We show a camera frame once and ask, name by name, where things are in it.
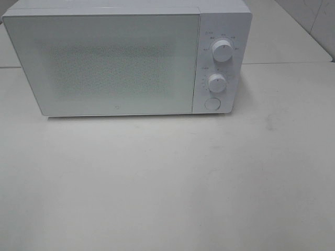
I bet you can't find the round white door button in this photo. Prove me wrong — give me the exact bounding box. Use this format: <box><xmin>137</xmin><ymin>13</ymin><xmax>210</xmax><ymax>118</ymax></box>
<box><xmin>205</xmin><ymin>98</ymin><xmax>220</xmax><ymax>110</ymax></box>

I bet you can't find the white dial knob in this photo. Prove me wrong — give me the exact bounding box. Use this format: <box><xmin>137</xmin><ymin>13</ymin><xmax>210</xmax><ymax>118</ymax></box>
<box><xmin>207</xmin><ymin>73</ymin><xmax>227</xmax><ymax>93</ymax></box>
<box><xmin>211</xmin><ymin>39</ymin><xmax>233</xmax><ymax>62</ymax></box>

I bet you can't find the white microwave oven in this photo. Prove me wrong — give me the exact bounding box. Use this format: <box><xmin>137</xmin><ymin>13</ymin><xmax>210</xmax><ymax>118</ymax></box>
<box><xmin>2</xmin><ymin>1</ymin><xmax>252</xmax><ymax>115</ymax></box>

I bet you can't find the white microwave door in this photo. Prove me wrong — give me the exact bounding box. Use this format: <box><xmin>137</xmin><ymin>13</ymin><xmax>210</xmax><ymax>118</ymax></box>
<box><xmin>4</xmin><ymin>15</ymin><xmax>199</xmax><ymax>117</ymax></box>

